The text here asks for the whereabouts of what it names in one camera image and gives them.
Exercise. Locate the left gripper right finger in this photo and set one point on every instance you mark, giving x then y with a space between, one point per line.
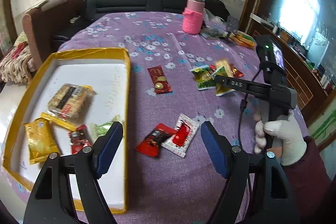
271 201

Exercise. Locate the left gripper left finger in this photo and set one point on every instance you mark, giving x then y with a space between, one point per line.
51 199

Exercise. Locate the red foil snack packet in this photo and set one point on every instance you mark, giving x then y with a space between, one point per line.
236 73

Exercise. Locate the long beige biscuit pack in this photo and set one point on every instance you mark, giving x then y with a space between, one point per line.
223 65

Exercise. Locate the red black candy packet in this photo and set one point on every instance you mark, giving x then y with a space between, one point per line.
151 143

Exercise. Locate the green yellow snack packet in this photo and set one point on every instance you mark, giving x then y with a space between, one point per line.
221 89

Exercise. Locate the dark red sleeve forearm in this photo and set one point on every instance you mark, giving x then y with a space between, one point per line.
314 191

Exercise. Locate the white gloved right hand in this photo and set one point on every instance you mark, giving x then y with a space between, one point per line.
293 145

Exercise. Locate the wooden tv cabinet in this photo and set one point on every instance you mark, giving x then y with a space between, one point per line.
313 99

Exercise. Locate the gold snack packet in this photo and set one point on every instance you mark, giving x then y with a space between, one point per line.
39 140

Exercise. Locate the orange biscuit packs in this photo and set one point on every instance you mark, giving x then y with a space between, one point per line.
243 40

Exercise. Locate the red packet in box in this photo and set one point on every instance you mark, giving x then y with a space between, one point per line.
79 139

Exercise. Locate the grey phone stand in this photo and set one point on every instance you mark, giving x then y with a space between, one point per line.
232 24

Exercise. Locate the pale green packet in box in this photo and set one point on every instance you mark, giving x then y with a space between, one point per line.
97 130

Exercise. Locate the bright television screen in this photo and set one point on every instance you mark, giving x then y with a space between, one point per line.
312 24

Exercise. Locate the clear bag dark contents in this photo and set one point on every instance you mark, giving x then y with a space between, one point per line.
213 31

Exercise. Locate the purple floral tablecloth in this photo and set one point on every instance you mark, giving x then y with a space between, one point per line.
172 189

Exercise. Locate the clear wrapped cracker pack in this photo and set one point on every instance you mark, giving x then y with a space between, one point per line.
69 100

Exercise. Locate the white red snack packet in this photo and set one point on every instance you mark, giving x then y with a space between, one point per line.
178 143

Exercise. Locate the dark red gold snack bar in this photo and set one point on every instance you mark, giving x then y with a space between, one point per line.
161 85

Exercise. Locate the pink sleeved thermos bottle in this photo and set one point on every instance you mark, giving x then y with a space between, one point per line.
193 16

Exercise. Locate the floral blanket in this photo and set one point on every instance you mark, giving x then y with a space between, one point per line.
18 65

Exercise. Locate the yellow shallow cardboard box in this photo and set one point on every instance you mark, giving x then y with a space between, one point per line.
106 70

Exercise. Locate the brown armchair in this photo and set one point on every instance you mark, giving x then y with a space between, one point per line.
43 21

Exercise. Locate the black leather sofa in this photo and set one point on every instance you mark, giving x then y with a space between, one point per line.
93 10

